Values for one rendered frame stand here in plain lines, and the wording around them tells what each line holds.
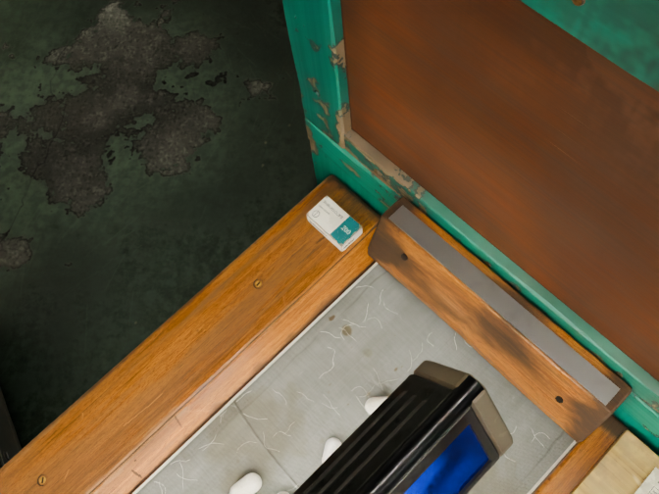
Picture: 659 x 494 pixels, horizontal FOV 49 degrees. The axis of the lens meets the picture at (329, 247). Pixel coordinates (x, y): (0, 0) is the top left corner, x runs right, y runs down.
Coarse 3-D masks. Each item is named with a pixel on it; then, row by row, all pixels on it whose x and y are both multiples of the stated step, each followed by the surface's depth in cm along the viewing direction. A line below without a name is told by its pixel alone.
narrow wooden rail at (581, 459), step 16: (592, 432) 76; (608, 432) 76; (576, 448) 75; (592, 448) 75; (608, 448) 75; (560, 464) 75; (576, 464) 75; (592, 464) 75; (544, 480) 75; (560, 480) 74; (576, 480) 74
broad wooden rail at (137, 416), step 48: (336, 192) 89; (288, 240) 87; (240, 288) 85; (288, 288) 85; (336, 288) 86; (192, 336) 83; (240, 336) 83; (288, 336) 84; (96, 384) 82; (144, 384) 81; (192, 384) 81; (240, 384) 83; (48, 432) 80; (96, 432) 80; (144, 432) 79; (192, 432) 81; (0, 480) 78; (48, 480) 78; (96, 480) 78; (144, 480) 80
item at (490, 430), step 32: (416, 384) 48; (448, 384) 45; (480, 384) 44; (384, 416) 48; (416, 416) 45; (448, 416) 43; (480, 416) 45; (352, 448) 47; (384, 448) 44; (416, 448) 43; (448, 448) 44; (480, 448) 46; (320, 480) 47; (352, 480) 44; (384, 480) 42; (416, 480) 44; (448, 480) 46
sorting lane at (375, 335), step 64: (320, 320) 86; (384, 320) 85; (256, 384) 83; (320, 384) 82; (384, 384) 82; (512, 384) 81; (192, 448) 81; (256, 448) 80; (320, 448) 80; (512, 448) 78
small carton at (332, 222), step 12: (324, 204) 87; (336, 204) 86; (312, 216) 86; (324, 216) 86; (336, 216) 86; (348, 216) 86; (324, 228) 85; (336, 228) 85; (348, 228) 85; (360, 228) 85; (336, 240) 85; (348, 240) 85
